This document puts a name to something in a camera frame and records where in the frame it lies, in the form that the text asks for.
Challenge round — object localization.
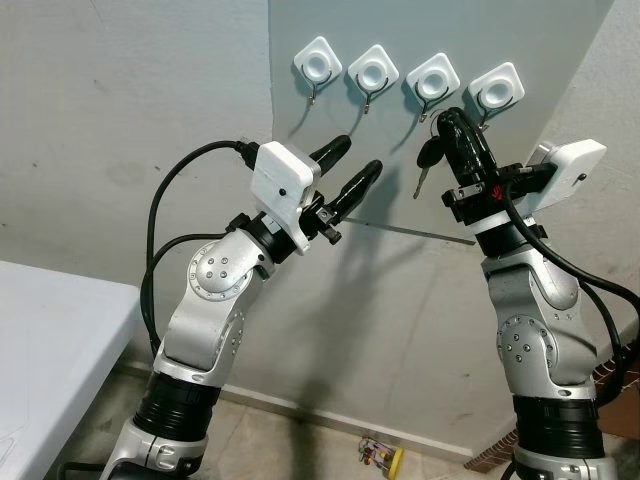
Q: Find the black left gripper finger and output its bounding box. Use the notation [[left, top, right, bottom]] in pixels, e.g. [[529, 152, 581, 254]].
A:
[[322, 159, 385, 223], [308, 135, 353, 176]]

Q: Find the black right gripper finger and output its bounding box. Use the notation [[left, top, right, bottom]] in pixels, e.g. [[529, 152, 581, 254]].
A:
[[437, 109, 464, 190], [452, 110, 499, 188]]

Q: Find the bunch of metal keys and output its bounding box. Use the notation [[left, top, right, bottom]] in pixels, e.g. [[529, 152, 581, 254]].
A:
[[414, 120, 446, 199]]

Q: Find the colourful toy with yellow wheel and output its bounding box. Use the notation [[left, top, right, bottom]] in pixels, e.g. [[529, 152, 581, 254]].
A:
[[358, 436, 404, 476]]

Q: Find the white folding table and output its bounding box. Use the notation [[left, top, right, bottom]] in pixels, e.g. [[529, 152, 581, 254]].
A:
[[0, 260, 141, 480]]

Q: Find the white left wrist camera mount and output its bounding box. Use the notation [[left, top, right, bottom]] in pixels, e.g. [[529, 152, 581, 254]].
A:
[[248, 141, 323, 253]]

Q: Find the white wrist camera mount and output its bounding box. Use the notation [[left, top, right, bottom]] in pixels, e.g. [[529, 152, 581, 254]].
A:
[[522, 138, 608, 217], [248, 141, 323, 253]]

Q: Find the white square wall hook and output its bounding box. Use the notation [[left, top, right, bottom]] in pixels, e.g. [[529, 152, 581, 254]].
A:
[[467, 62, 525, 131], [347, 43, 400, 114], [293, 36, 344, 104], [405, 52, 462, 123]]

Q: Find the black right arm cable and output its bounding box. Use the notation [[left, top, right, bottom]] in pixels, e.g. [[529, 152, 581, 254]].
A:
[[578, 283, 623, 409], [500, 190, 640, 311]]

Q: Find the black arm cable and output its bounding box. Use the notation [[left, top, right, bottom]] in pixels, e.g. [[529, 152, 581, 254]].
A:
[[578, 283, 623, 409], [500, 190, 640, 311], [145, 140, 263, 356], [138, 233, 231, 361]]

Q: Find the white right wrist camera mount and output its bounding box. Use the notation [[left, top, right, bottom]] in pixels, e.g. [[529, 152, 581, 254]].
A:
[[522, 138, 608, 217]]

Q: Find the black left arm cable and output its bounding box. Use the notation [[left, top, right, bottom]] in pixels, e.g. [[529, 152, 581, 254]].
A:
[[145, 140, 263, 356], [138, 233, 231, 361]]

